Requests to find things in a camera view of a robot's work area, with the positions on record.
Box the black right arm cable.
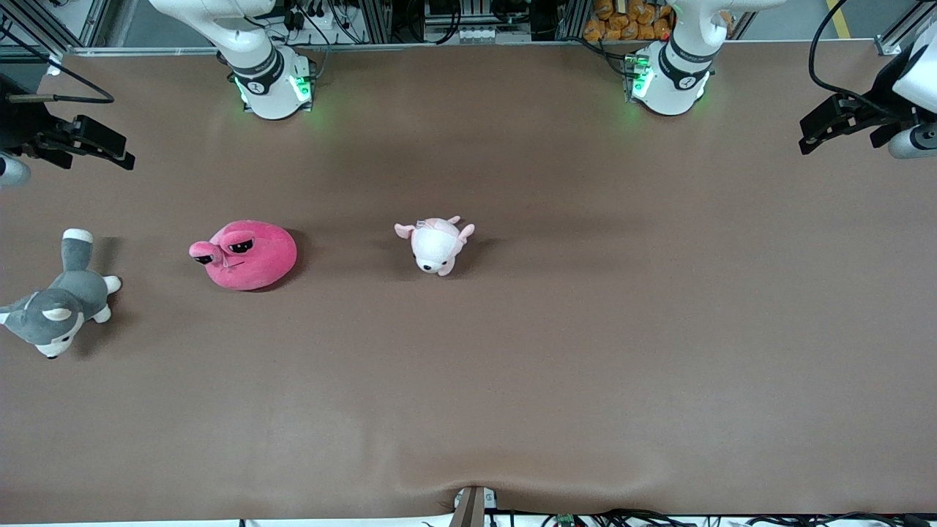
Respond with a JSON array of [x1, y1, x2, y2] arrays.
[[0, 22, 116, 104]]

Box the short aluminium profile bar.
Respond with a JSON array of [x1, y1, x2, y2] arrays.
[[875, 16, 937, 58]]

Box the orange packaged items pile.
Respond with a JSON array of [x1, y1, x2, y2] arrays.
[[583, 0, 674, 42]]

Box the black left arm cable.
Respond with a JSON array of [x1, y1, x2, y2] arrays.
[[808, 0, 908, 118]]

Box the pink round plush toy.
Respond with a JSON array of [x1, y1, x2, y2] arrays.
[[189, 220, 299, 291]]

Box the white power strip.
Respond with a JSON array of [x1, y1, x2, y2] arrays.
[[455, 26, 515, 43]]

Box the aluminium frame struts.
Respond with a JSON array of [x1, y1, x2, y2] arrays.
[[0, 0, 111, 48]]

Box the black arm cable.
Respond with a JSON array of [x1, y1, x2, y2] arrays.
[[808, 0, 908, 118], [0, 22, 116, 104]]

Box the grey white plush husky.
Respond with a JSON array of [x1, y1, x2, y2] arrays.
[[0, 228, 122, 359]]

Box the brown camera mount post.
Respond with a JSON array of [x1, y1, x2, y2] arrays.
[[448, 486, 487, 527]]

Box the white pink plush puppy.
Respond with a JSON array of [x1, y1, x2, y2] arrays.
[[395, 215, 476, 277]]

